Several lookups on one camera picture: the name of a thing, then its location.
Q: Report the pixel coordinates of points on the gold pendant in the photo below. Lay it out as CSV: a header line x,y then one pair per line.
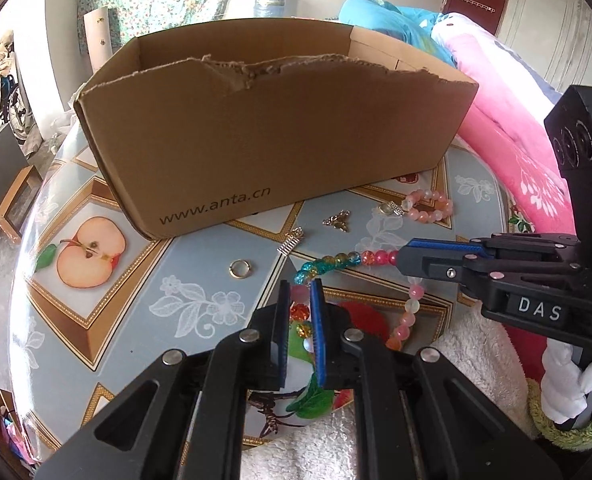
x,y
337,220

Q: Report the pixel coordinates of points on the white hook rack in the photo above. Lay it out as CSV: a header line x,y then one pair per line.
x,y
476,2

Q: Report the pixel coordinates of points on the brown cardboard box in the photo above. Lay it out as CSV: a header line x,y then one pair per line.
x,y
276,135

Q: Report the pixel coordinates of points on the white fleece garment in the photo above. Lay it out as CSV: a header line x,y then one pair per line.
x,y
476,360

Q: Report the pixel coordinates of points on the wooden stool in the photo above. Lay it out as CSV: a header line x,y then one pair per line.
x,y
18,195

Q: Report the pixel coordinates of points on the wheelchair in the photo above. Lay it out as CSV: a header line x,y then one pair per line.
x,y
13,110

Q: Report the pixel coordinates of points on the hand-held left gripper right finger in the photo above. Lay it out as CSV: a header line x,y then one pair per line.
x,y
318,330

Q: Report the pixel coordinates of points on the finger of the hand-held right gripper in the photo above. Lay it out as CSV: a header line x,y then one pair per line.
x,y
426,266
441,245

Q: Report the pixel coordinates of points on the person's right forearm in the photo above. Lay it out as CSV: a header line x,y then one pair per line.
x,y
576,437

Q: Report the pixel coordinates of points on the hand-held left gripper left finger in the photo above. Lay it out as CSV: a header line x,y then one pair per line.
x,y
282,320

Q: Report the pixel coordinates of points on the white wardrobe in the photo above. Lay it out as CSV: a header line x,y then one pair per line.
x,y
556,10

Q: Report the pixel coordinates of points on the blue patterned pillow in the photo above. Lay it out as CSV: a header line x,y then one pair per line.
x,y
391,20

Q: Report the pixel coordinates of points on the silver ridged charm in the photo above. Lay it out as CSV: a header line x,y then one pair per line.
x,y
396,207
289,244

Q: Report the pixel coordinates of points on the person's right hand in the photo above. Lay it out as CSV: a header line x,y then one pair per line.
x,y
563,385

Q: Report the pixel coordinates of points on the brown paper bag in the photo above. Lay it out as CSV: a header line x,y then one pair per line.
x,y
8,425

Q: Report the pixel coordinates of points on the blue water bottle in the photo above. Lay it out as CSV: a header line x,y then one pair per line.
x,y
271,2

